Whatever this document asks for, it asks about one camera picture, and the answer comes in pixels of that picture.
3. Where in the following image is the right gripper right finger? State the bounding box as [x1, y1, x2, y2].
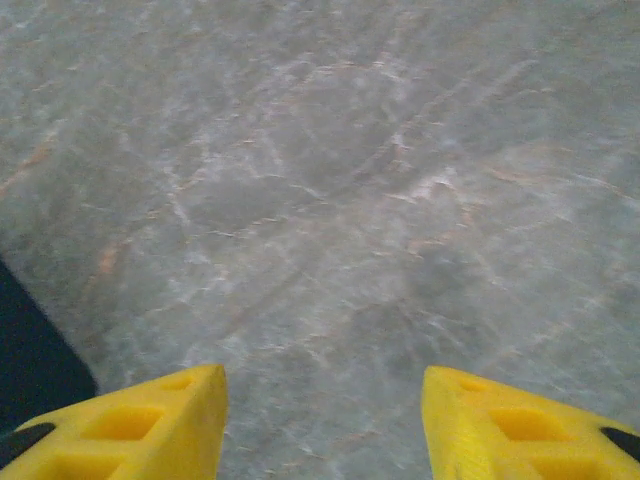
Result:
[422, 364, 640, 480]

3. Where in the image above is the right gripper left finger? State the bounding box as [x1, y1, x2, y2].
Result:
[0, 363, 229, 480]

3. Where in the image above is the blue starry night print box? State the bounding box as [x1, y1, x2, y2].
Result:
[0, 254, 99, 436]

